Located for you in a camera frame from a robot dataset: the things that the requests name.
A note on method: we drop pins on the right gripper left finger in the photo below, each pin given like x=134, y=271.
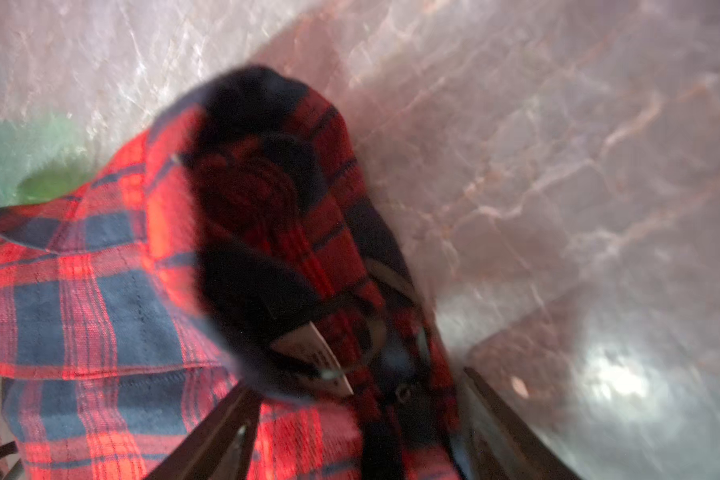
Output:
x=221, y=446

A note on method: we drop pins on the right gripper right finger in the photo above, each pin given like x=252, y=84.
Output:
x=501, y=444

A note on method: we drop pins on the red plaid skirt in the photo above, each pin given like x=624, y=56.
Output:
x=232, y=242

